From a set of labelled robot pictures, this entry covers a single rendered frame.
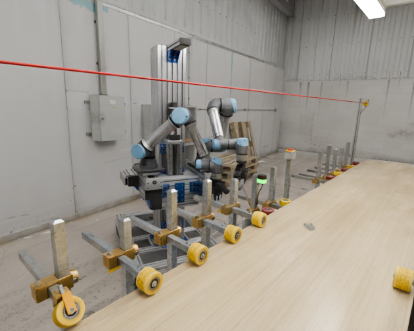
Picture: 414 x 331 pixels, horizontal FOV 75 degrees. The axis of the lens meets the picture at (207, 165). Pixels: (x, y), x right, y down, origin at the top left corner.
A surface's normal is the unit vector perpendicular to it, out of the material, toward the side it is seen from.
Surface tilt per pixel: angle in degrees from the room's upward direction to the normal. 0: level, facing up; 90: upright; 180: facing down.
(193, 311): 0
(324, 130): 90
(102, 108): 90
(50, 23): 90
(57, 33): 90
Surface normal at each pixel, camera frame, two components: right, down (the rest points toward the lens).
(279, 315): 0.03, -0.98
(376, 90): -0.57, 0.16
